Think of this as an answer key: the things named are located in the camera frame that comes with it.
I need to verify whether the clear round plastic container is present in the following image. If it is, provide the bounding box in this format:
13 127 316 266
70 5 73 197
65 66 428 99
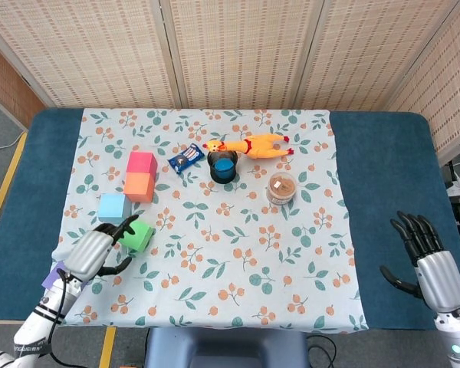
266 172 297 206

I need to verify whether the orange foam cube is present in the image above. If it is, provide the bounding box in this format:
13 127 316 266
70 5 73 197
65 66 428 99
123 172 156 204

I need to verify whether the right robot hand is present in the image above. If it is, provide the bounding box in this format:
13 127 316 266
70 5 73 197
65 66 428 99
379 210 460 314

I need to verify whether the black cable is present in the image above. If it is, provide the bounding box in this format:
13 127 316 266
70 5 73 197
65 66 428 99
304 333 340 363

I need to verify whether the woven folding screen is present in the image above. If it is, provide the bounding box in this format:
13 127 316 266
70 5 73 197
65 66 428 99
0 0 460 154

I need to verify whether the light blue foam cube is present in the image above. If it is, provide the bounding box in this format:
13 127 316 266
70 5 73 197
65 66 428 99
97 192 133 225

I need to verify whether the black mesh pen cup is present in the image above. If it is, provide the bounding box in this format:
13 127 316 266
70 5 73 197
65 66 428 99
206 149 239 185

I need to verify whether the purple foam cube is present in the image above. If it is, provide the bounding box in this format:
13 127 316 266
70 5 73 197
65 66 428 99
41 260 89 292

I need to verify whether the yellow rubber chicken toy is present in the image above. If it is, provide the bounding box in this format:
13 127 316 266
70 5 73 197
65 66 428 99
202 133 294 159

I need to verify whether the pink foam cube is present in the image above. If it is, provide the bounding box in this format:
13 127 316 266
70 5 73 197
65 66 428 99
125 150 159 181

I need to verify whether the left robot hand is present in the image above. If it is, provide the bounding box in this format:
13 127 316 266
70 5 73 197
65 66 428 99
64 214 140 282

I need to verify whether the floral patterned tablecloth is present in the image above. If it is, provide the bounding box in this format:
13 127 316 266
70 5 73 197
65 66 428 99
51 107 370 334

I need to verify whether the blue Oreo cookie pack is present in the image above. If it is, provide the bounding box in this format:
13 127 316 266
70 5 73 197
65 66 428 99
166 143 205 176

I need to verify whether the green foam cube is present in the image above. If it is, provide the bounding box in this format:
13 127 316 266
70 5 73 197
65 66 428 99
118 219 156 254

